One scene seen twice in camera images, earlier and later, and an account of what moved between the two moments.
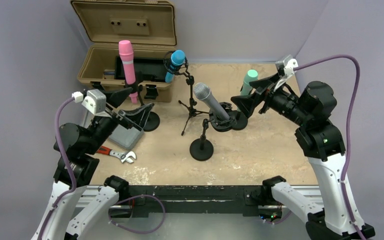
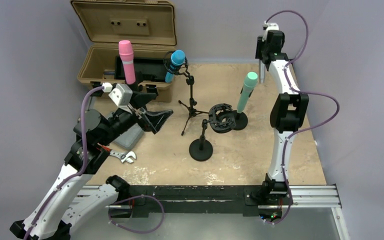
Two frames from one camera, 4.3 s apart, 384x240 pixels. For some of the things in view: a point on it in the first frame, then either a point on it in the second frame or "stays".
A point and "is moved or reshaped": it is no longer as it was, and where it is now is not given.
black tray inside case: [152, 68] stays
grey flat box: [125, 138] stays
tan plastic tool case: [150, 26] stays
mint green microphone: [251, 75] is moved or reshaped
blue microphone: [177, 58] stays
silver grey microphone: [202, 91] to [262, 72]
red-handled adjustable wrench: [123, 156] stays
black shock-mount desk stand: [201, 149] stays
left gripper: [138, 116] to [154, 119]
